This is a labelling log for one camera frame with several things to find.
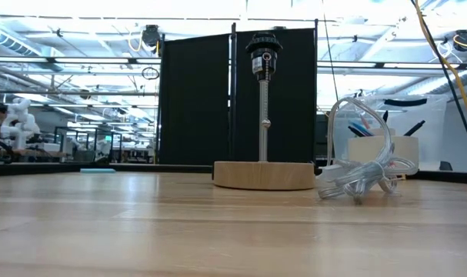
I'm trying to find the wooden base lamp black socket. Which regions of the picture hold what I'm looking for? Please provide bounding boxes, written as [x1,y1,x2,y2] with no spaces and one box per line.
[212,32,317,192]

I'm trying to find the clear power cord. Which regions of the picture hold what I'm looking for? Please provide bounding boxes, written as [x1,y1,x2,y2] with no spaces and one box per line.
[316,96,419,205]

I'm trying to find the black folding partition screen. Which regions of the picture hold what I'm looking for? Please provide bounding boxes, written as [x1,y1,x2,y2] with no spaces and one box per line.
[158,22,319,165]

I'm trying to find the blue pen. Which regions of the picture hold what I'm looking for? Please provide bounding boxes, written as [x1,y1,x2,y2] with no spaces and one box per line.
[347,122,375,138]

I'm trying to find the white round pen cup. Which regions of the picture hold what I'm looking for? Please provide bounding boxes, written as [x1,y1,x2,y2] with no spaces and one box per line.
[347,128,419,176]

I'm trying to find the thick black marker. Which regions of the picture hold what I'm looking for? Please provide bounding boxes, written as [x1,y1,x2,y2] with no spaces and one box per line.
[403,119,426,137]

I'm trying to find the clear plastic storage bin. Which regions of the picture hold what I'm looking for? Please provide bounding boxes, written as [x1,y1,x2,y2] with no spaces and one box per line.
[332,94,449,172]

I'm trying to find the black ceiling cable reel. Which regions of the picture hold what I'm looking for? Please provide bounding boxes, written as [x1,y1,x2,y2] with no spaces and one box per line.
[140,24,162,49]
[453,29,467,53]

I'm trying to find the black aluminium table frame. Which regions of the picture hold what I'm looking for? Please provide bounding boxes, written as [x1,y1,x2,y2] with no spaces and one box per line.
[0,161,467,185]

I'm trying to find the yellow hanging cable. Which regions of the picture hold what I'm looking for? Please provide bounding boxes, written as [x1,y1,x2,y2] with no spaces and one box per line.
[414,0,467,134]

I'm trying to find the black hanging cable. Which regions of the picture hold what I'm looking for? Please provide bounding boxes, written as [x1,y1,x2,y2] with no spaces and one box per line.
[409,0,467,166]

